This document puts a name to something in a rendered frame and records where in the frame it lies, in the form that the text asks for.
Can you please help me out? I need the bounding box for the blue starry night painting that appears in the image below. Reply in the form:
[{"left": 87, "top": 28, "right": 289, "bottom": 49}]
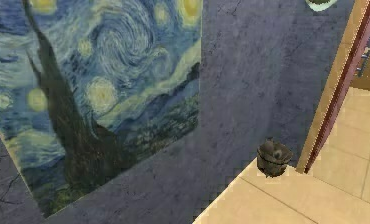
[{"left": 0, "top": 0, "right": 204, "bottom": 218}]

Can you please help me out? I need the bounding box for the dark grey waste bin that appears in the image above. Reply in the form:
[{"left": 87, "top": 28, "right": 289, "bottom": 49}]
[{"left": 256, "top": 138, "right": 294, "bottom": 178}]

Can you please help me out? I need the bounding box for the red brown room door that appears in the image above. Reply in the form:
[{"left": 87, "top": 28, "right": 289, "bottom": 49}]
[{"left": 303, "top": 0, "right": 370, "bottom": 175}]

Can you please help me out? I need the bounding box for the pale green round lamp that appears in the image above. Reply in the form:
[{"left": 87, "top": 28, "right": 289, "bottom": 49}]
[{"left": 305, "top": 0, "right": 339, "bottom": 13}]

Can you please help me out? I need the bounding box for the grey door handle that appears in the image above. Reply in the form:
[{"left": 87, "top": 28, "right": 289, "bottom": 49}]
[{"left": 355, "top": 47, "right": 370, "bottom": 78}]

